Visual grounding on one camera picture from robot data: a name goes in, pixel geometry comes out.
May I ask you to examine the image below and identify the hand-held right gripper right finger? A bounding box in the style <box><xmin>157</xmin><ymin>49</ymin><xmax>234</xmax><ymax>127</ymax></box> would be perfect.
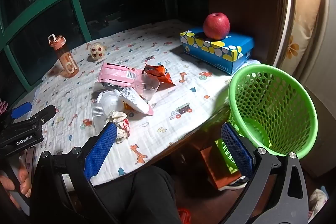
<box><xmin>221</xmin><ymin>122</ymin><xmax>310</xmax><ymax>224</ymax></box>

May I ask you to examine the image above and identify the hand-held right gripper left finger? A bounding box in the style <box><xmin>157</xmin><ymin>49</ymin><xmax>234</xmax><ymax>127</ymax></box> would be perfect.
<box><xmin>28</xmin><ymin>122</ymin><xmax>118</xmax><ymax>224</ymax></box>

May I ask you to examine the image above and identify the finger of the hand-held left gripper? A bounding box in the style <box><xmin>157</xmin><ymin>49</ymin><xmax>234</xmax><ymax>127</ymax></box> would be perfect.
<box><xmin>28</xmin><ymin>105</ymin><xmax>57</xmax><ymax>126</ymax></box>
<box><xmin>10</xmin><ymin>102</ymin><xmax>32</xmax><ymax>119</ymax></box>

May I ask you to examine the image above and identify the paper tissue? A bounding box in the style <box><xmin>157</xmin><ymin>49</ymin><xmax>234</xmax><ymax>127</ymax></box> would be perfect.
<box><xmin>106</xmin><ymin>110</ymin><xmax>130</xmax><ymax>144</ymax></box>

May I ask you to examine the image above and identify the white plastic cup lid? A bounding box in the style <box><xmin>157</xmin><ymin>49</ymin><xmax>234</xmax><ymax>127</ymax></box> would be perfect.
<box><xmin>97</xmin><ymin>91</ymin><xmax>124</xmax><ymax>113</ymax></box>

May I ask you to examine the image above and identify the green plastic mesh basket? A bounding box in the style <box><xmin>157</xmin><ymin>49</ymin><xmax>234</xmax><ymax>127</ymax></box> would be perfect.
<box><xmin>215</xmin><ymin>64</ymin><xmax>319</xmax><ymax>176</ymax></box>

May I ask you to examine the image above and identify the person's left hand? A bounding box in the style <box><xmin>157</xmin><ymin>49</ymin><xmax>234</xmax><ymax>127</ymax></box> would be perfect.
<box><xmin>0</xmin><ymin>161</ymin><xmax>33</xmax><ymax>198</ymax></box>

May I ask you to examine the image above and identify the orange stool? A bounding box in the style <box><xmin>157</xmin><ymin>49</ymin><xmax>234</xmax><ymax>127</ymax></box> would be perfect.
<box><xmin>199</xmin><ymin>147</ymin><xmax>242</xmax><ymax>189</ymax></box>

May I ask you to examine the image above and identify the clear plastic tray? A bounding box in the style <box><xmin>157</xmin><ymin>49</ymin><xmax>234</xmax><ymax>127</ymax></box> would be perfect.
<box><xmin>91</xmin><ymin>105</ymin><xmax>111</xmax><ymax>135</ymax></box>

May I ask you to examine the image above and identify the person's shoe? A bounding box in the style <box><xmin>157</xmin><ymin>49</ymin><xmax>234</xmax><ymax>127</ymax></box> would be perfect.
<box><xmin>219</xmin><ymin>175</ymin><xmax>248</xmax><ymax>191</ymax></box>

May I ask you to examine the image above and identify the pink water bottle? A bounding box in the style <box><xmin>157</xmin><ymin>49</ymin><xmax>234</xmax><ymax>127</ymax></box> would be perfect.
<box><xmin>48</xmin><ymin>34</ymin><xmax>79</xmax><ymax>78</ymax></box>

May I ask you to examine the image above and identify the white foil-lined packet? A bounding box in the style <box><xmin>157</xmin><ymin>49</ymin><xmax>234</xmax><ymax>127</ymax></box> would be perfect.
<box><xmin>119</xmin><ymin>87</ymin><xmax>154</xmax><ymax>116</ymax></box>

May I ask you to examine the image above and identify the person's leg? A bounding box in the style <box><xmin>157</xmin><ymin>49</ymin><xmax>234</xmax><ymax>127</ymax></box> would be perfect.
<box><xmin>89</xmin><ymin>165</ymin><xmax>184</xmax><ymax>224</ymax></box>

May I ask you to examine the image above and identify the printed blanket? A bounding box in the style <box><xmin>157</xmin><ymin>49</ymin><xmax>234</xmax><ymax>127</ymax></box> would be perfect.
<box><xmin>16</xmin><ymin>19</ymin><xmax>260</xmax><ymax>186</ymax></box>

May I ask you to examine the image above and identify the clear plastic cup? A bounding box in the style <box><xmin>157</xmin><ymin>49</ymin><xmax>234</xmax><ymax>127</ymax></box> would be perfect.
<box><xmin>130</xmin><ymin>74</ymin><xmax>160</xmax><ymax>102</ymax></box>

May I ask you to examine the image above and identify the pink snack packet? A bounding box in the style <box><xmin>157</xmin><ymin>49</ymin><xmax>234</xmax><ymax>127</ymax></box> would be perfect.
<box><xmin>98</xmin><ymin>63</ymin><xmax>145</xmax><ymax>88</ymax></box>

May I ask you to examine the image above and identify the small spotted plush toy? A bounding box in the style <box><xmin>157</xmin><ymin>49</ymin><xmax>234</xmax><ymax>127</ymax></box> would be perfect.
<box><xmin>88</xmin><ymin>42</ymin><xmax>107</xmax><ymax>61</ymax></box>

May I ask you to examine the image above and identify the red plastic object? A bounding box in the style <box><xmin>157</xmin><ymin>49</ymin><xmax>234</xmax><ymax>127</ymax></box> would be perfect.
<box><xmin>178</xmin><ymin>208</ymin><xmax>193</xmax><ymax>224</ymax></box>

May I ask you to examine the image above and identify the white cloth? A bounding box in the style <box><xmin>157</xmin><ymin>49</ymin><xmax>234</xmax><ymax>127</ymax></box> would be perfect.
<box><xmin>308</xmin><ymin>189</ymin><xmax>330</xmax><ymax>214</ymax></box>

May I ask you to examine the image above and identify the orange snack wrapper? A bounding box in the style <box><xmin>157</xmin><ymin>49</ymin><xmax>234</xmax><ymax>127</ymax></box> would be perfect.
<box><xmin>144</xmin><ymin>63</ymin><xmax>176</xmax><ymax>86</ymax></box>

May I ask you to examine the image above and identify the blue spotted cardboard box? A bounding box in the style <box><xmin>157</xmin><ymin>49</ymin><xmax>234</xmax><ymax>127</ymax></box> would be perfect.
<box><xmin>180</xmin><ymin>30</ymin><xmax>255</xmax><ymax>76</ymax></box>

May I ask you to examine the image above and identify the red apple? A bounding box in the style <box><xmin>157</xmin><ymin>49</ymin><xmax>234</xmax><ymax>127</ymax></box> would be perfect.
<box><xmin>203</xmin><ymin>13</ymin><xmax>231</xmax><ymax>40</ymax></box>

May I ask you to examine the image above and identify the floral pillow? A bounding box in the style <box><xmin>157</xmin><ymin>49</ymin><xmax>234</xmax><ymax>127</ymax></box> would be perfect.
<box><xmin>285</xmin><ymin>0</ymin><xmax>323</xmax><ymax>67</ymax></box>

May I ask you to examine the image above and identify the green window frame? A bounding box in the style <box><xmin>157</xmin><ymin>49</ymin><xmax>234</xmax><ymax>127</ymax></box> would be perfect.
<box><xmin>0</xmin><ymin>0</ymin><xmax>208</xmax><ymax>98</ymax></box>

